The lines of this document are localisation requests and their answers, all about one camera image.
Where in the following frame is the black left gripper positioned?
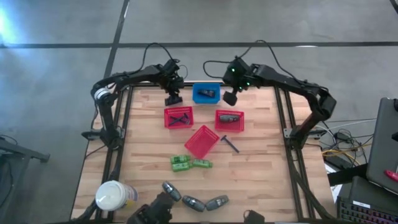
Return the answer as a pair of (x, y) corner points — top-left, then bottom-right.
(160, 70), (185, 99)

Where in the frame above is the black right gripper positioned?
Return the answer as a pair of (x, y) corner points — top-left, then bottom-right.
(222, 57), (252, 106)

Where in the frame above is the grey deodorant bottle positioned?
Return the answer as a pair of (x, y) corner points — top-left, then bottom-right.
(219, 114), (241, 123)
(182, 195), (206, 213)
(162, 181), (182, 202)
(205, 195), (230, 212)

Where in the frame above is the black disposable razor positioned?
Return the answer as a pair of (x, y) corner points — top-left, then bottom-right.
(220, 134), (240, 154)
(168, 116), (187, 126)
(174, 112), (191, 125)

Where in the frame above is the small green toy piece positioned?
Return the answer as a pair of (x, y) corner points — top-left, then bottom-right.
(189, 159), (213, 169)

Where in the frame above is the blue plastic basket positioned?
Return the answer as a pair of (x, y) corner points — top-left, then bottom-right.
(192, 83), (221, 105)

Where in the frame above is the red plastic basket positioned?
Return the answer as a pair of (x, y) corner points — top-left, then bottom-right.
(164, 106), (194, 130)
(215, 109), (245, 133)
(184, 124), (220, 160)

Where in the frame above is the white wipes canister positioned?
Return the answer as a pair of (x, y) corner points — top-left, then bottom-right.
(95, 180), (139, 212)

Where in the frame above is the dark grey laptop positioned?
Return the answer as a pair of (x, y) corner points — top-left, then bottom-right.
(366, 97), (398, 194)

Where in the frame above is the black metal stand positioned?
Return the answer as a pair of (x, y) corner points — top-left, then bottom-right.
(0, 136), (50, 224)

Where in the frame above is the red marker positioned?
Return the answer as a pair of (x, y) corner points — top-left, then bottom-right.
(384, 169), (398, 183)

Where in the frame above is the black aluminium table frame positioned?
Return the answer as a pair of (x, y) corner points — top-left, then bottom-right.
(70, 81), (335, 223)

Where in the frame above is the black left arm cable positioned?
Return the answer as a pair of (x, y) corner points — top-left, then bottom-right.
(141, 42), (189, 80)

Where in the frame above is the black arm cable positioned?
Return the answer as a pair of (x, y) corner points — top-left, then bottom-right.
(203, 39), (301, 86)
(141, 42), (189, 80)

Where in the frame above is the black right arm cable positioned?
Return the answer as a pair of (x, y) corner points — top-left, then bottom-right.
(203, 39), (301, 86)

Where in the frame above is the yellow cable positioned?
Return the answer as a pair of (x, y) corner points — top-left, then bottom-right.
(323, 149), (363, 166)

